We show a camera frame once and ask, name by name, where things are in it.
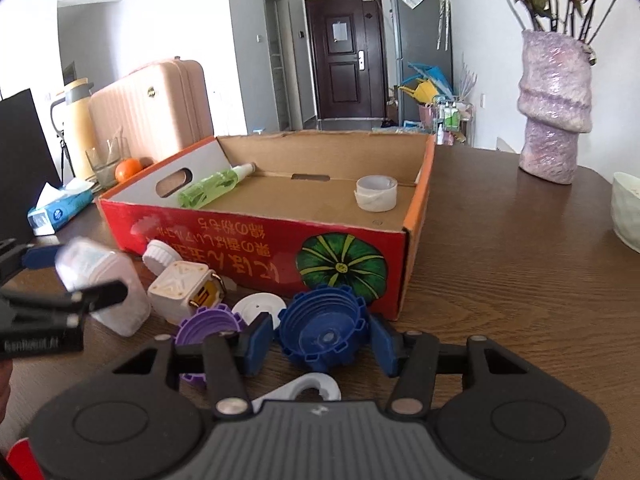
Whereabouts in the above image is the white plastic jar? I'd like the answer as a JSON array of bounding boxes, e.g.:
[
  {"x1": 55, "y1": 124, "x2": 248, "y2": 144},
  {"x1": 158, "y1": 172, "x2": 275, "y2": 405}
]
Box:
[{"x1": 54, "y1": 237, "x2": 152, "y2": 337}]

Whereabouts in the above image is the purple gear lid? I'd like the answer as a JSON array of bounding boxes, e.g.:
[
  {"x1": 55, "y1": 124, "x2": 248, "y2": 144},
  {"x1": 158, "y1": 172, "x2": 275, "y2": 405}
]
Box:
[{"x1": 173, "y1": 302, "x2": 248, "y2": 386}]

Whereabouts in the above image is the blue gear lid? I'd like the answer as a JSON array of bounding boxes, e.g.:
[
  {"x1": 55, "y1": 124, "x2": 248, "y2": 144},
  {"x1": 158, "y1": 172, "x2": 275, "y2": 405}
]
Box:
[{"x1": 274, "y1": 286, "x2": 370, "y2": 373}]

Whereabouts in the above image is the red white lint brush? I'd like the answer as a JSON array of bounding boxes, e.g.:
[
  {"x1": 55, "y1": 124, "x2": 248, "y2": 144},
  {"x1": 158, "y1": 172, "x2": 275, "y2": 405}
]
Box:
[{"x1": 252, "y1": 373, "x2": 342, "y2": 413}]

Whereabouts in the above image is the white round lid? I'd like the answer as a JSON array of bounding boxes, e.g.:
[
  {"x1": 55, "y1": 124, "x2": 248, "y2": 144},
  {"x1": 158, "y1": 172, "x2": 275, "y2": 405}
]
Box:
[{"x1": 142, "y1": 240, "x2": 182, "y2": 276}]

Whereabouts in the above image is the beige cube charger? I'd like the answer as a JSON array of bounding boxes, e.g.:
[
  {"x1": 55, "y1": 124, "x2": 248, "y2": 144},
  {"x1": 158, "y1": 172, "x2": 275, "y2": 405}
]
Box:
[{"x1": 148, "y1": 261, "x2": 226, "y2": 326}]

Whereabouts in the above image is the green spray bottle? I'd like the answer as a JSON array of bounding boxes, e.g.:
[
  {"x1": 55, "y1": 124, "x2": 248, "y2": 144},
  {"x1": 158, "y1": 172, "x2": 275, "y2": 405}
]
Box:
[{"x1": 178, "y1": 162, "x2": 255, "y2": 210}]

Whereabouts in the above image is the small white cap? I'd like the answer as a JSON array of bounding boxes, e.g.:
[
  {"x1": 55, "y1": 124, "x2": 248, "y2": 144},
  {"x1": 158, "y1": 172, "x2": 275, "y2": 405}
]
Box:
[{"x1": 232, "y1": 292, "x2": 286, "y2": 328}]

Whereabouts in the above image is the blue tissue pack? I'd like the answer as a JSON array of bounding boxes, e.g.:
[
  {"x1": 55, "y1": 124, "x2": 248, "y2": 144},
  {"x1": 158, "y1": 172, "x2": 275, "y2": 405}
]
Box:
[{"x1": 27, "y1": 178, "x2": 93, "y2": 236}]

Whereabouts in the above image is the red cardboard box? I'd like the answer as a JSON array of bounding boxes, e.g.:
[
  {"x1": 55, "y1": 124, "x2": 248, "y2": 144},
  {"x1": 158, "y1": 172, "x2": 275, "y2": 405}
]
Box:
[{"x1": 98, "y1": 130, "x2": 435, "y2": 320}]

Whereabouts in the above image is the orange fruit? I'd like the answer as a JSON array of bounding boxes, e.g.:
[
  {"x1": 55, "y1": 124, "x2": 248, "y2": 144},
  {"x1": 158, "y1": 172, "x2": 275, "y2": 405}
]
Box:
[{"x1": 114, "y1": 158, "x2": 143, "y2": 183}]

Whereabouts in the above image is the clear drinking glass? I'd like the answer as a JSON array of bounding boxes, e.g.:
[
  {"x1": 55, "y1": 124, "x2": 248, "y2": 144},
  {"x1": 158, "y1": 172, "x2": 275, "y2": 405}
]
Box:
[{"x1": 85, "y1": 136, "x2": 130, "y2": 191}]

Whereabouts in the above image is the black paper bag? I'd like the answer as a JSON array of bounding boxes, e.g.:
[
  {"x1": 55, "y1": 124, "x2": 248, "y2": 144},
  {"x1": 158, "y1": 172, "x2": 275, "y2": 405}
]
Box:
[{"x1": 0, "y1": 89, "x2": 61, "y2": 243}]

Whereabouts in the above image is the yellow thermos bottle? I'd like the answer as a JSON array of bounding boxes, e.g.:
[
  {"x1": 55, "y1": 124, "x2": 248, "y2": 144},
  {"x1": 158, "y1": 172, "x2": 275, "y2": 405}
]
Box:
[{"x1": 50, "y1": 78, "x2": 96, "y2": 180}]

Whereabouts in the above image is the pink suitcase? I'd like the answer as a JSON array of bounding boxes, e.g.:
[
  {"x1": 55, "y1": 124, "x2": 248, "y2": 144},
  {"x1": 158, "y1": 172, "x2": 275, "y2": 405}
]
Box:
[{"x1": 89, "y1": 58, "x2": 214, "y2": 166}]

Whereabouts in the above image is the yellow watering can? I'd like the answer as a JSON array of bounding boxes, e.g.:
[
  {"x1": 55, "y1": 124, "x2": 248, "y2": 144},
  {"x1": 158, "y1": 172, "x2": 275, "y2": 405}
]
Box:
[{"x1": 399, "y1": 79, "x2": 439, "y2": 105}]

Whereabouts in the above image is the pale green bowl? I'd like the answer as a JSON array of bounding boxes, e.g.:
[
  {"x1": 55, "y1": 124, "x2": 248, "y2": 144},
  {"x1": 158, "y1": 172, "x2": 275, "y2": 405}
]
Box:
[{"x1": 611, "y1": 171, "x2": 640, "y2": 252}]

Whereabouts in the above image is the pink textured vase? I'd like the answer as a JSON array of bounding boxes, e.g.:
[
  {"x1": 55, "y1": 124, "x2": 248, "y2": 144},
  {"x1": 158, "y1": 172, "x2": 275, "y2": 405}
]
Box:
[{"x1": 518, "y1": 30, "x2": 596, "y2": 185}]

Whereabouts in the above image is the dark brown door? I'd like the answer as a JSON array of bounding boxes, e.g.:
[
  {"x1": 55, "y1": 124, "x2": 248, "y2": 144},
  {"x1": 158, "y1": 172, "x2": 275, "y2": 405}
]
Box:
[{"x1": 305, "y1": 0, "x2": 387, "y2": 120}]

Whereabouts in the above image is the grey refrigerator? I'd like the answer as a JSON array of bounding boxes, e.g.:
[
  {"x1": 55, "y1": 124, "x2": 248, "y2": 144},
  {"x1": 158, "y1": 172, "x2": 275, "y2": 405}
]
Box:
[{"x1": 389, "y1": 0, "x2": 455, "y2": 126}]

